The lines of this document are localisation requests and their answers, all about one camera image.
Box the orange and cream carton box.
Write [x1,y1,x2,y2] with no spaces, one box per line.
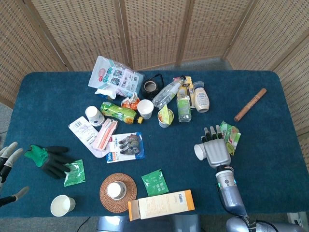
[127,189,196,222]

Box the blue table cloth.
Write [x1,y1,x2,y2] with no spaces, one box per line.
[0,70,309,219]

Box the paper cup holding packet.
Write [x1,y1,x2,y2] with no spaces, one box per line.
[157,108,174,128]

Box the orange white snack wrapper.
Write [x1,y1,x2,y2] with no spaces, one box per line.
[121,93,141,111]

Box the empty white paper cup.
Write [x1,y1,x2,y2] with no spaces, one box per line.
[137,99,155,120]

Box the white tissue pack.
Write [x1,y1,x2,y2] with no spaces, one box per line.
[94,88,118,100]

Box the grey robot torso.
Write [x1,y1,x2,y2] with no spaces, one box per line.
[96,214,201,232]

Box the blue correction tape package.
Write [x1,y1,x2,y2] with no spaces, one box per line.
[105,131,146,164]

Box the paper cup with green flower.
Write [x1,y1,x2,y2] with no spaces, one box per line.
[194,143,210,161]

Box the green and black work glove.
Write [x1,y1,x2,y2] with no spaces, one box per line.
[24,144,74,179]

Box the white blister card package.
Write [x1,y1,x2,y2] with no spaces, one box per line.
[68,116,107,158]

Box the white printed plastic bag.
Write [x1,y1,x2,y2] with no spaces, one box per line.
[87,55,145,97]

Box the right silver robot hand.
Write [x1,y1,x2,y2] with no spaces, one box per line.
[200,125,232,169]

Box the green snack bag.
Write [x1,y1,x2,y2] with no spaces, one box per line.
[219,120,241,156]

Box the yellow green foil packet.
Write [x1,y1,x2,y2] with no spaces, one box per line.
[161,104,175,125]

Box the green tea sachet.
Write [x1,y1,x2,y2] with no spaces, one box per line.
[63,159,86,188]
[140,169,169,197]

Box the green tea drink bottle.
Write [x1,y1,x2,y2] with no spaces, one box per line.
[99,101,145,125]

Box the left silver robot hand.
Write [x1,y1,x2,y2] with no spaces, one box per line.
[0,142,30,208]

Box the pink toothbrush pack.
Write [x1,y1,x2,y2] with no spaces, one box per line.
[93,117,119,152]

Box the paper cup with blue flower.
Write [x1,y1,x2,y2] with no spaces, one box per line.
[84,105,106,127]

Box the plain white paper cup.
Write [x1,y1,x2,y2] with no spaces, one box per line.
[50,194,76,218]

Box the paper cup with fern print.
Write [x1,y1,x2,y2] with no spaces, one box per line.
[106,181,128,201]

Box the clear bottle with green label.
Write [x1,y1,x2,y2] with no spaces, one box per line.
[176,88,193,123]

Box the clear plastic water bottle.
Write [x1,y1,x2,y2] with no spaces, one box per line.
[152,76,186,110]

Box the cream mayonnaise squeeze bottle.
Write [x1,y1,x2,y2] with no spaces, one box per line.
[192,81,210,114]

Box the yellow razor package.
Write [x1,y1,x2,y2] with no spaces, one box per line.
[182,76,197,109]

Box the round woven rattan coaster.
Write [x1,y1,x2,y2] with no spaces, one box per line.
[99,173,138,213]

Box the brown wooden stick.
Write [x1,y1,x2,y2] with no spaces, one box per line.
[233,88,267,123]

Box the wooden rattan folding screen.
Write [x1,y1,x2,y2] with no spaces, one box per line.
[0,0,309,174]

